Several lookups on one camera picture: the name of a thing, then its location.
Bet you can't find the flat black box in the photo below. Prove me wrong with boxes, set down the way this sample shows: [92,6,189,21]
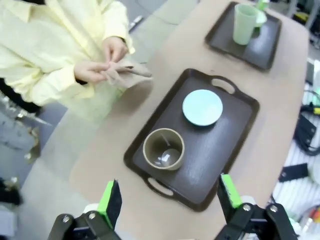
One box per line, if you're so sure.
[279,162,309,183]

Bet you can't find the person in yellow shirt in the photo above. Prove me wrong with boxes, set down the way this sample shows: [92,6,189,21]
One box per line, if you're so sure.
[0,0,137,126]

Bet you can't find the dark brown tray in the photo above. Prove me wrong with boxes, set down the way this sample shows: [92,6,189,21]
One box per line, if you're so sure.
[204,1,283,72]
[123,67,261,213]

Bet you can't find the tall green cup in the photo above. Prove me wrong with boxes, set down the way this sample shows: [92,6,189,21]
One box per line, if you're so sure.
[232,3,260,46]

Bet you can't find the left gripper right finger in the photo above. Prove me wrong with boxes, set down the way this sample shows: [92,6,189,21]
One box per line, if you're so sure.
[214,173,298,240]

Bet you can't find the person's right hand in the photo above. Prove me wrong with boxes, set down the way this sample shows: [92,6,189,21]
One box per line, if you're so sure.
[74,61,112,83]

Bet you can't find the person's right forearm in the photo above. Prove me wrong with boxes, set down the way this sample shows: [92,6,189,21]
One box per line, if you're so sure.
[0,58,88,107]

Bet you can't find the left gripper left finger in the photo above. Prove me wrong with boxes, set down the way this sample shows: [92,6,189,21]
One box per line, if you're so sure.
[51,178,123,240]

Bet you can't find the tall brown cup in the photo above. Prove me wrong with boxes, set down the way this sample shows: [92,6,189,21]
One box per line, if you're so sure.
[142,127,186,172]

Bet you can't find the beige cloth mat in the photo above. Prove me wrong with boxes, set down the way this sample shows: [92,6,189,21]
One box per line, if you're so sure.
[103,59,154,89]

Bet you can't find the light blue bowl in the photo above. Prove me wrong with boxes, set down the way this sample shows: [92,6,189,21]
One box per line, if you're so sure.
[181,89,224,126]

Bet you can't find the person's left hand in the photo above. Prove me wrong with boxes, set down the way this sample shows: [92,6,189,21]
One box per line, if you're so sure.
[101,35,130,63]

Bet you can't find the person's left forearm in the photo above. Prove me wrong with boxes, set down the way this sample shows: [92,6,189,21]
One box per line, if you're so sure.
[62,0,136,55]

